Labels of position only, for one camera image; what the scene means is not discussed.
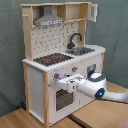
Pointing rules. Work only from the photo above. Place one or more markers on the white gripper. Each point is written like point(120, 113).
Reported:
point(69, 84)

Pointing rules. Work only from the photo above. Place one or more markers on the oven door with window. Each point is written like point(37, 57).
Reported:
point(61, 103)

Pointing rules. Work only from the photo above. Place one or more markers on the white microwave door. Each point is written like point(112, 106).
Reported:
point(93, 11)

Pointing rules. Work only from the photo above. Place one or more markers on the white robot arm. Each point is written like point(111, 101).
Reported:
point(94, 86)

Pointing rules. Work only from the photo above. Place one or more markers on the wooden toy kitchen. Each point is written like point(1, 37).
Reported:
point(45, 40)

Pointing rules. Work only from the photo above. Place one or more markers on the right grey red knob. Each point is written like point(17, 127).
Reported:
point(74, 69)

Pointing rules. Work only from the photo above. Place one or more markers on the grey red knob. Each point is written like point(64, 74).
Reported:
point(74, 69)
point(57, 76)

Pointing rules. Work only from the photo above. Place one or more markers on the left grey red knob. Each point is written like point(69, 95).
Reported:
point(57, 76)

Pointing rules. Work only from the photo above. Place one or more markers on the black stovetop red burners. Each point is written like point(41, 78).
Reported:
point(52, 59)

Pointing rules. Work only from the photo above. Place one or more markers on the metal sink basin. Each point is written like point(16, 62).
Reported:
point(79, 51)

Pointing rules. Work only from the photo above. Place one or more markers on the grey range hood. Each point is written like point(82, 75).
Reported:
point(48, 18)

